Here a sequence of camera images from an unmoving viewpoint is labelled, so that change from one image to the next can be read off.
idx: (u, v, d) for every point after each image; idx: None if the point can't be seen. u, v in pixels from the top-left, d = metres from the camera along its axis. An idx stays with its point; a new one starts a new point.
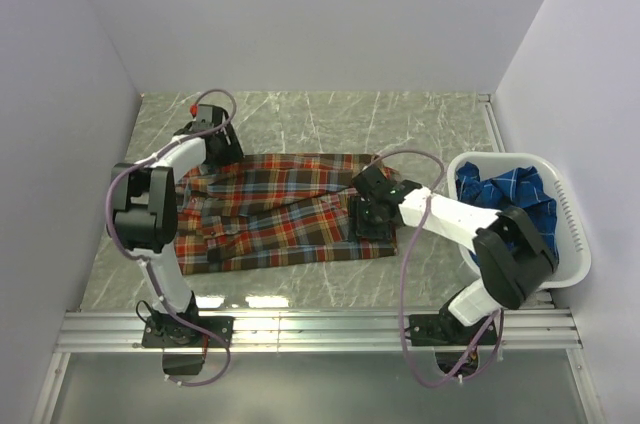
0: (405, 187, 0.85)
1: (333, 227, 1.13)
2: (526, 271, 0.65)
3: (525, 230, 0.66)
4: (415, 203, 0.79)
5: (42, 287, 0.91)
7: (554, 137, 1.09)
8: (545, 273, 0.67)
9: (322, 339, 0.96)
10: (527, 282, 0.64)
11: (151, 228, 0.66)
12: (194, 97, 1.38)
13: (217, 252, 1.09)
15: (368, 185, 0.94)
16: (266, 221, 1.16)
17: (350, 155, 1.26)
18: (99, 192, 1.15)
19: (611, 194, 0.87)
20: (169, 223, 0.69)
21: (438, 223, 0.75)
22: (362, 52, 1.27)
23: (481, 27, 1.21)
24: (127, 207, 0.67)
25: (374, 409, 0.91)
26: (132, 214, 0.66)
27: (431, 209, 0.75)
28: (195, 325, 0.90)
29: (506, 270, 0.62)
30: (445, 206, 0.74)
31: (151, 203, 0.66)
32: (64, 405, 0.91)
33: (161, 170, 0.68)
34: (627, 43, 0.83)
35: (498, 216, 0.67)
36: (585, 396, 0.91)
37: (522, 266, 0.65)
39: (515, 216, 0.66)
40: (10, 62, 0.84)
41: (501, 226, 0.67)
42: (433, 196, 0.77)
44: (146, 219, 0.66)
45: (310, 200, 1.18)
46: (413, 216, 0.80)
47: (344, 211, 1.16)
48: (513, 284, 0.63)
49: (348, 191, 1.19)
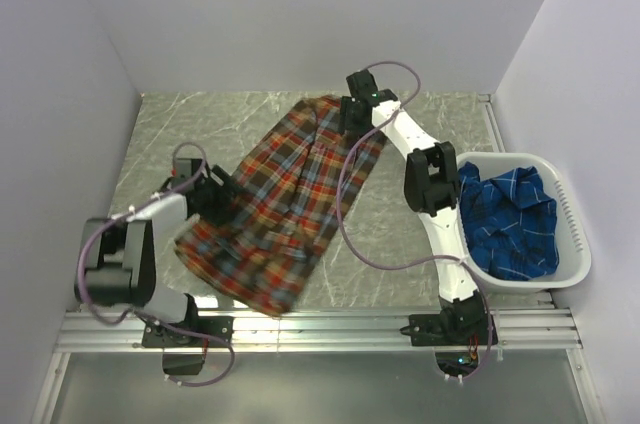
0: (384, 94, 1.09)
1: (339, 156, 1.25)
2: (436, 188, 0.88)
3: (449, 163, 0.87)
4: (385, 112, 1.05)
5: (42, 287, 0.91)
7: (554, 137, 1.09)
8: (453, 196, 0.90)
9: (322, 339, 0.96)
10: (435, 196, 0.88)
11: (126, 287, 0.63)
12: (194, 97, 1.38)
13: (306, 251, 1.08)
15: (357, 84, 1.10)
16: (303, 198, 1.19)
17: (288, 113, 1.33)
18: (99, 192, 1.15)
19: (611, 193, 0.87)
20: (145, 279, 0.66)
21: (395, 133, 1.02)
22: (362, 52, 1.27)
23: (482, 27, 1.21)
24: (99, 264, 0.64)
25: (373, 410, 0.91)
26: (106, 272, 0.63)
27: (394, 121, 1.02)
28: (193, 326, 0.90)
29: (419, 181, 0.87)
30: (405, 121, 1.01)
31: (125, 260, 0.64)
32: (64, 405, 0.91)
33: (139, 224, 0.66)
34: (627, 42, 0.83)
35: (434, 147, 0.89)
36: (584, 396, 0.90)
37: (434, 184, 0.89)
39: (447, 151, 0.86)
40: (10, 64, 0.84)
41: (435, 155, 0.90)
42: (399, 113, 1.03)
44: (121, 277, 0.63)
45: (308, 159, 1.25)
46: (380, 120, 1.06)
47: (334, 142, 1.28)
48: (421, 194, 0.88)
49: (320, 128, 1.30)
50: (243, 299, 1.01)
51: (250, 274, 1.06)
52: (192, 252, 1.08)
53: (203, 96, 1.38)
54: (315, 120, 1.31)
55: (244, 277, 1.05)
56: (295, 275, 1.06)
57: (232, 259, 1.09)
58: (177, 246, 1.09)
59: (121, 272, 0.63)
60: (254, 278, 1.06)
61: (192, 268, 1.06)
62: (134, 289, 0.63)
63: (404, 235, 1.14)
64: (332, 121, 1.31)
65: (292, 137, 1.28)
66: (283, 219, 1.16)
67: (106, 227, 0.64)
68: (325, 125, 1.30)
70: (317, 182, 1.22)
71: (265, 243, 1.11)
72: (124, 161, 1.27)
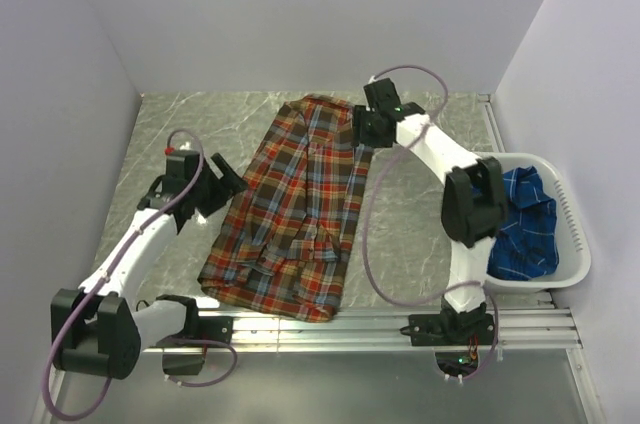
0: (410, 108, 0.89)
1: (337, 151, 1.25)
2: (481, 214, 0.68)
3: (494, 181, 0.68)
4: (412, 126, 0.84)
5: (41, 288, 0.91)
7: (554, 137, 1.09)
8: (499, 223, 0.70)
9: (322, 339, 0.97)
10: (481, 224, 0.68)
11: (103, 364, 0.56)
12: (194, 97, 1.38)
13: (335, 250, 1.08)
15: (377, 95, 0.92)
16: (316, 199, 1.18)
17: (277, 119, 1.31)
18: (99, 192, 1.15)
19: (612, 193, 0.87)
20: (128, 352, 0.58)
21: (426, 152, 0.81)
22: (362, 52, 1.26)
23: (482, 26, 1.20)
24: (76, 340, 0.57)
25: (373, 410, 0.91)
26: (83, 350, 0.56)
27: (425, 137, 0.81)
28: (193, 327, 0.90)
29: (462, 207, 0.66)
30: (437, 137, 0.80)
31: (99, 339, 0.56)
32: (64, 405, 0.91)
33: (112, 304, 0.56)
34: (627, 43, 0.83)
35: (475, 163, 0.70)
36: (584, 396, 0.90)
37: (479, 209, 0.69)
39: (492, 168, 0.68)
40: (10, 64, 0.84)
41: (476, 173, 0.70)
42: (430, 127, 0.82)
44: (97, 357, 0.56)
45: (309, 161, 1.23)
46: (407, 137, 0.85)
47: (330, 140, 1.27)
48: (464, 221, 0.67)
49: (310, 129, 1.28)
50: (287, 314, 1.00)
51: (286, 287, 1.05)
52: (220, 284, 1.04)
53: (203, 96, 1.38)
54: (304, 122, 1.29)
55: (282, 291, 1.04)
56: (332, 276, 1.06)
57: (265, 277, 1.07)
58: (202, 282, 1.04)
59: (97, 351, 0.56)
60: (291, 289, 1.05)
61: (226, 299, 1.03)
62: (112, 370, 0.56)
63: (404, 235, 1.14)
64: (321, 118, 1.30)
65: (286, 144, 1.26)
66: (304, 224, 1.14)
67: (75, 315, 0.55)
68: (314, 125, 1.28)
70: (324, 180, 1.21)
71: (293, 253, 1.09)
72: (124, 161, 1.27)
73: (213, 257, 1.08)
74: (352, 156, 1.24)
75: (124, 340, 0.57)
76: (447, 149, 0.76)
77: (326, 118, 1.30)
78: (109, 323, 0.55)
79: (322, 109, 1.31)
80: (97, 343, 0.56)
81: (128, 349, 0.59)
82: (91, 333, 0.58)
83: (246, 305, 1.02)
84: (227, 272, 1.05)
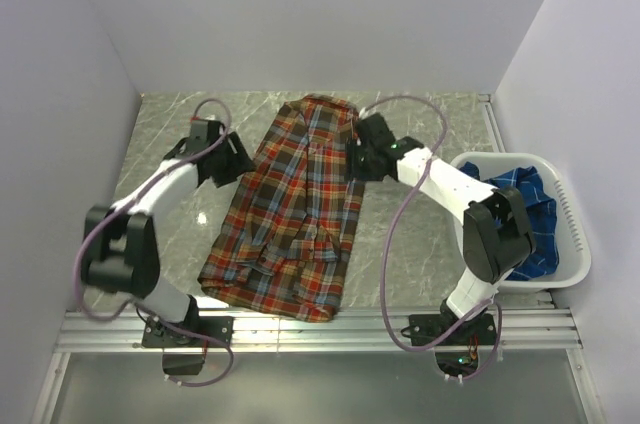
0: (407, 144, 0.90)
1: (338, 151, 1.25)
2: (507, 248, 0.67)
3: (515, 210, 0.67)
4: (414, 163, 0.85)
5: (42, 287, 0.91)
7: (554, 137, 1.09)
8: (524, 253, 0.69)
9: (322, 339, 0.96)
10: (507, 258, 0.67)
11: (127, 280, 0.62)
12: (194, 97, 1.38)
13: (335, 250, 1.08)
15: (370, 133, 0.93)
16: (316, 199, 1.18)
17: (277, 119, 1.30)
18: (99, 192, 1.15)
19: (611, 194, 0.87)
20: (148, 273, 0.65)
21: (434, 188, 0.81)
22: (363, 52, 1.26)
23: (482, 27, 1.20)
24: (103, 255, 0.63)
25: (373, 410, 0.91)
26: (108, 263, 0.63)
27: (429, 172, 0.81)
28: (193, 327, 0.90)
29: (488, 243, 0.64)
30: (442, 171, 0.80)
31: (127, 255, 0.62)
32: (64, 404, 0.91)
33: (140, 219, 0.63)
34: (627, 43, 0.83)
35: (492, 194, 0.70)
36: (584, 396, 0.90)
37: (504, 242, 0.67)
39: (511, 196, 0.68)
40: (10, 64, 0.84)
41: (494, 204, 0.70)
42: (433, 160, 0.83)
44: (122, 271, 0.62)
45: (309, 160, 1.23)
46: (410, 174, 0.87)
47: (331, 141, 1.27)
48: (492, 258, 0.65)
49: (310, 129, 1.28)
50: (287, 314, 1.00)
51: (287, 287, 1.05)
52: (220, 284, 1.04)
53: (203, 96, 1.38)
54: (304, 122, 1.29)
55: (282, 291, 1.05)
56: (333, 276, 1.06)
57: (265, 277, 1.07)
58: (202, 282, 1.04)
59: (123, 266, 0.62)
60: (291, 289, 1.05)
61: (226, 299, 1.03)
62: (134, 285, 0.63)
63: (404, 235, 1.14)
64: (321, 118, 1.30)
65: (286, 144, 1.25)
66: (304, 224, 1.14)
67: (104, 224, 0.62)
68: (315, 125, 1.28)
70: (325, 180, 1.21)
71: (293, 253, 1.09)
72: (124, 160, 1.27)
73: (214, 257, 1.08)
74: None
75: (147, 259, 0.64)
76: (458, 183, 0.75)
77: (327, 118, 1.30)
78: (138, 234, 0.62)
79: (322, 109, 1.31)
80: (123, 260, 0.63)
81: (149, 270, 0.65)
82: (117, 253, 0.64)
83: (246, 305, 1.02)
84: (227, 272, 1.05)
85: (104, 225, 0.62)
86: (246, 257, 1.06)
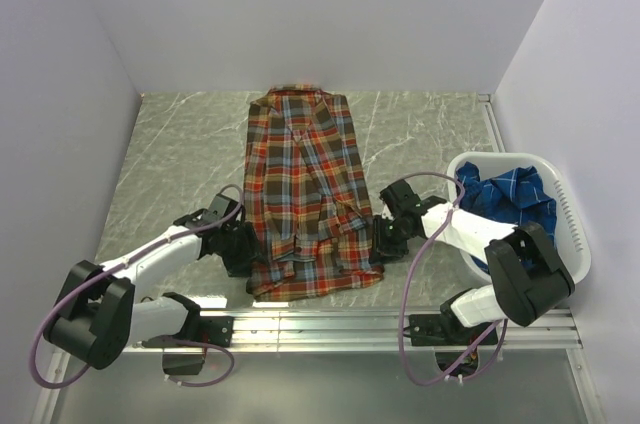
0: (429, 201, 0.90)
1: (322, 131, 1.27)
2: (538, 286, 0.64)
3: (540, 247, 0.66)
4: (436, 216, 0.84)
5: (42, 288, 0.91)
7: (553, 137, 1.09)
8: (563, 294, 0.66)
9: (323, 338, 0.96)
10: (541, 299, 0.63)
11: (85, 348, 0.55)
12: (194, 97, 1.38)
13: (360, 218, 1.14)
15: (395, 197, 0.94)
16: (323, 179, 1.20)
17: (250, 120, 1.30)
18: (98, 193, 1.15)
19: (613, 194, 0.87)
20: (113, 344, 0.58)
21: (456, 233, 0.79)
22: (362, 53, 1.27)
23: (480, 28, 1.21)
24: (73, 315, 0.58)
25: (372, 409, 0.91)
26: (75, 325, 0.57)
27: (451, 220, 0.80)
28: (191, 338, 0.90)
29: (515, 280, 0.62)
30: (464, 218, 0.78)
31: (95, 322, 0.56)
32: (64, 405, 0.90)
33: (121, 288, 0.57)
34: (630, 42, 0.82)
35: (515, 231, 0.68)
36: (584, 395, 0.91)
37: (534, 282, 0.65)
39: (532, 231, 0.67)
40: (10, 65, 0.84)
41: (519, 241, 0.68)
42: (454, 210, 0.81)
44: (85, 338, 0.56)
45: (302, 147, 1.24)
46: (432, 227, 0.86)
47: (309, 121, 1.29)
48: (524, 297, 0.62)
49: (288, 118, 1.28)
50: (344, 288, 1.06)
51: (331, 265, 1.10)
52: (271, 286, 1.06)
53: (203, 96, 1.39)
54: (279, 114, 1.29)
55: (329, 270, 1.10)
56: (367, 240, 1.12)
57: (308, 264, 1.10)
58: (253, 290, 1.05)
59: (86, 331, 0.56)
60: (336, 265, 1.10)
61: (281, 297, 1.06)
62: (91, 354, 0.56)
63: None
64: (292, 107, 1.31)
65: (272, 139, 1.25)
66: (323, 204, 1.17)
67: (90, 284, 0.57)
68: (289, 114, 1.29)
70: (322, 159, 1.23)
71: (323, 233, 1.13)
72: (124, 161, 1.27)
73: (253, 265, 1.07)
74: (337, 131, 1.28)
75: (115, 332, 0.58)
76: (477, 225, 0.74)
77: (298, 104, 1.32)
78: (112, 303, 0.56)
79: (290, 98, 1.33)
80: (88, 323, 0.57)
81: (112, 342, 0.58)
82: (87, 312, 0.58)
83: (301, 294, 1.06)
84: (273, 274, 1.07)
85: (83, 289, 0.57)
86: (282, 252, 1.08)
